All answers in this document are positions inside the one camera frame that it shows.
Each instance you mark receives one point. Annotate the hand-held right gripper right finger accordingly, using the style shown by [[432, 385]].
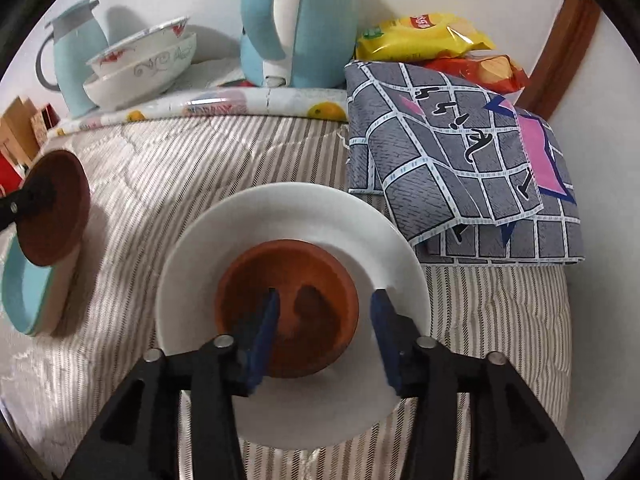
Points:
[[385, 340]]

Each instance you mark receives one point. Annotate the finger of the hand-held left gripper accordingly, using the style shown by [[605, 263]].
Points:
[[27, 200]]

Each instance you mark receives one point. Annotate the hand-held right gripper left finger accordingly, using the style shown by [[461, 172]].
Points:
[[262, 340]]

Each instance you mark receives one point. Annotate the small brown bowl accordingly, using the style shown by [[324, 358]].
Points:
[[55, 220], [320, 270]]

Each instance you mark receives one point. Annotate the blue plate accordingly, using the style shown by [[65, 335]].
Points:
[[20, 285]]

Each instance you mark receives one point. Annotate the plain white bowl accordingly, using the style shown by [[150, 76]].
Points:
[[300, 210]]

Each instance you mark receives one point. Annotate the red paper bag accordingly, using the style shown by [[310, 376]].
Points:
[[7, 170]]

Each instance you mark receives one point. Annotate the brown paper bag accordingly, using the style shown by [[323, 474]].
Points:
[[15, 125]]

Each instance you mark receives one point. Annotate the patterned brown box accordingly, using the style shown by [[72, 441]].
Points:
[[42, 120]]

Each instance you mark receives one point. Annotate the striped tablecloth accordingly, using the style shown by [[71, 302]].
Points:
[[150, 170]]

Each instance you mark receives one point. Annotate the light blue thermos jug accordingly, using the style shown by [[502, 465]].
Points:
[[80, 60]]

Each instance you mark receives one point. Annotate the white bowl with grey pattern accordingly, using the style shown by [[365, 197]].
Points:
[[145, 85]]

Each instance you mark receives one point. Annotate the white bowl with blue-red pattern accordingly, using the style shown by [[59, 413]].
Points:
[[140, 50]]

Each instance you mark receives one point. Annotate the grey checked folded cloth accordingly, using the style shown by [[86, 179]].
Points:
[[425, 150]]

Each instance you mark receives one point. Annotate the rolled floral plastic sheet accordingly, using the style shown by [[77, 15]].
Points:
[[210, 102]]

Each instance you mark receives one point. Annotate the red chip bag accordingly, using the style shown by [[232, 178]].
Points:
[[495, 72]]

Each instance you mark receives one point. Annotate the yellow chip bag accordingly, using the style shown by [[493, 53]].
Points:
[[420, 35]]

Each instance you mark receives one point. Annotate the light blue electric kettle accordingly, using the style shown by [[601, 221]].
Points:
[[320, 20]]

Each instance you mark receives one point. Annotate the brown wooden door frame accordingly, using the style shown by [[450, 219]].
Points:
[[565, 50]]

